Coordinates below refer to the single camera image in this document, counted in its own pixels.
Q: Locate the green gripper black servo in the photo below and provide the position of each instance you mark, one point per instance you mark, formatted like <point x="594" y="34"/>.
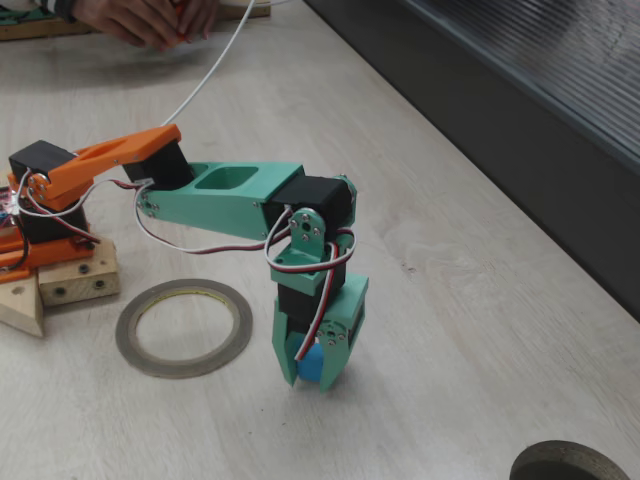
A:
<point x="356" y="306"/>

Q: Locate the small blue cube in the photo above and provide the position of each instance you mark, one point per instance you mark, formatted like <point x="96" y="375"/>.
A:
<point x="310" y="367"/>

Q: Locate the forearm in dark sleeve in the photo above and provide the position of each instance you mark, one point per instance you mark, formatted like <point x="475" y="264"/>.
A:
<point x="62" y="10"/>

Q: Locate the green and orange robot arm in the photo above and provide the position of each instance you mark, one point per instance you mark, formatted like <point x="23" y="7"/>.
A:
<point x="225" y="200"/>

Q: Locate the bare human hand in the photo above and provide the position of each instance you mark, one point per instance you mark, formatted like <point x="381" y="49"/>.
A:
<point x="135" y="17"/>

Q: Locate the wooden base block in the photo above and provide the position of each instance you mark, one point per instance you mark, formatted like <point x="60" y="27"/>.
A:
<point x="75" y="290"/>

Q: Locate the pale wooden plank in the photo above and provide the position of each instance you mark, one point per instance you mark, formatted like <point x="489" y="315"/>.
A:
<point x="20" y="310"/>

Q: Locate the grey desk partition panel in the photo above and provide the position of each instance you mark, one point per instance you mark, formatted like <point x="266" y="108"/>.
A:
<point x="500" y="125"/>

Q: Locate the red controller board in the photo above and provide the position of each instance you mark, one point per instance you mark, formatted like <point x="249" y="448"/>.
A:
<point x="5" y="205"/>

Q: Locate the brown wooden board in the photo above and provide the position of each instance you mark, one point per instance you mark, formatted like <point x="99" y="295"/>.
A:
<point x="30" y="31"/>

